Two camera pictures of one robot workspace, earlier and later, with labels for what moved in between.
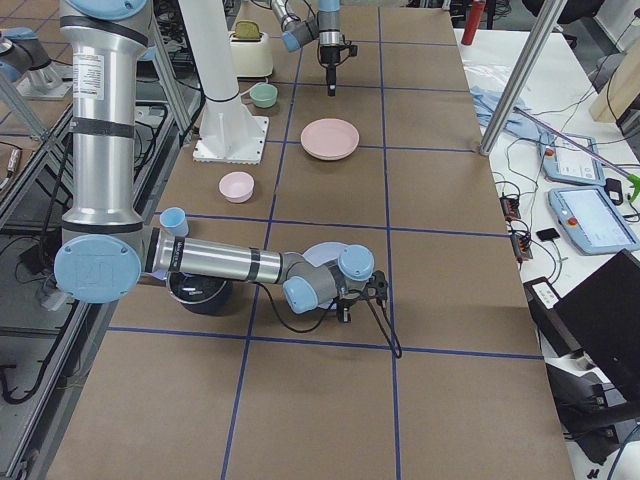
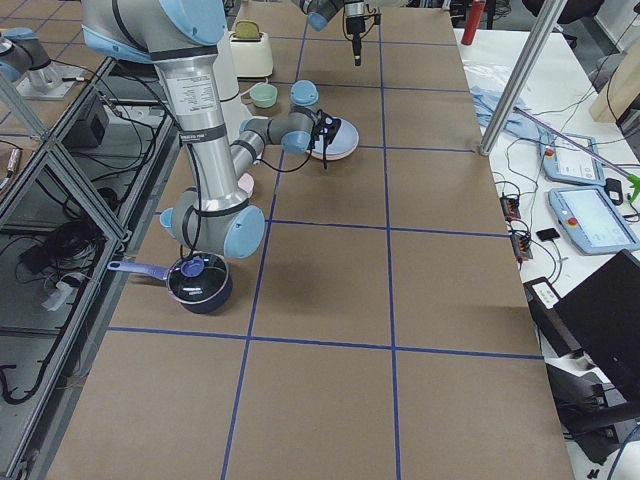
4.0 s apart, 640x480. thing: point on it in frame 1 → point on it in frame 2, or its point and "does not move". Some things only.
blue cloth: [519, 122] does not move
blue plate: [321, 253] → [342, 145]
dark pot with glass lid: [205, 295] does not move
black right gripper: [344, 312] → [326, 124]
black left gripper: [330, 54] → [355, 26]
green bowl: [264, 94] does not move
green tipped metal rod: [633, 179] does not move
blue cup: [174, 222] does not move
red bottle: [473, 22] does not move
